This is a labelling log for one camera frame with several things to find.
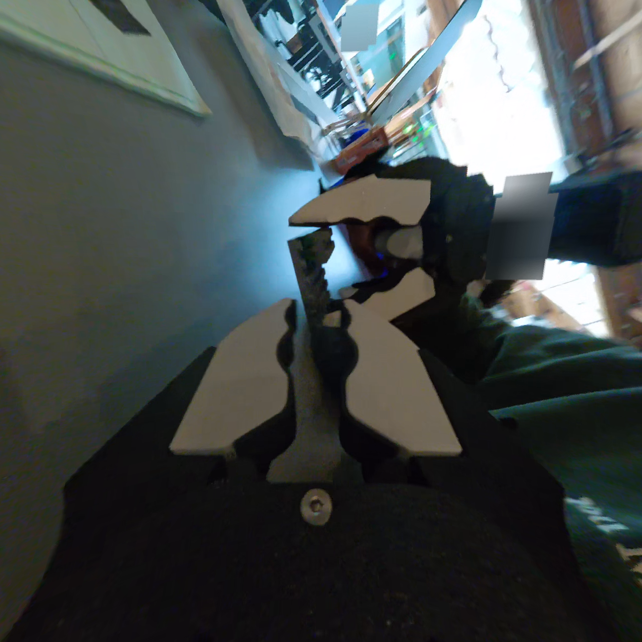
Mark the person's right hand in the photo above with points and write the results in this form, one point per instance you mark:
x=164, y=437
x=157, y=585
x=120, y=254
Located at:
x=363, y=245

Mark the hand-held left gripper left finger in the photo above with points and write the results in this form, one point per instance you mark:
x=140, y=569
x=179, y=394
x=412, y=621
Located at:
x=230, y=396

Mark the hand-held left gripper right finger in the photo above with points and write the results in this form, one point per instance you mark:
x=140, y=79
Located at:
x=401, y=401

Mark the building instruction booklet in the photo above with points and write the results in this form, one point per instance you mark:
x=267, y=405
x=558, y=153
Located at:
x=150, y=65

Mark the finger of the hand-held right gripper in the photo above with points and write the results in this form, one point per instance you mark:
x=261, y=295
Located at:
x=371, y=200
x=406, y=296

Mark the grey desk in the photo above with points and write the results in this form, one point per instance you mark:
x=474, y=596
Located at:
x=125, y=225

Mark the person's dark green jacket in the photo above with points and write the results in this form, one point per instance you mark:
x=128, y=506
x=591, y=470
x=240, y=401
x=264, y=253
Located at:
x=592, y=451

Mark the orange standing sign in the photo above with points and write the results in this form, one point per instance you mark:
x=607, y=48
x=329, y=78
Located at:
x=358, y=153

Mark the person's right forearm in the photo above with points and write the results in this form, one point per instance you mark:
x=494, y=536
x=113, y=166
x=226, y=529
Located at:
x=551, y=361

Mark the dark grey toy base plate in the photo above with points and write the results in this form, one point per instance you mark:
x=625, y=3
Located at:
x=311, y=281

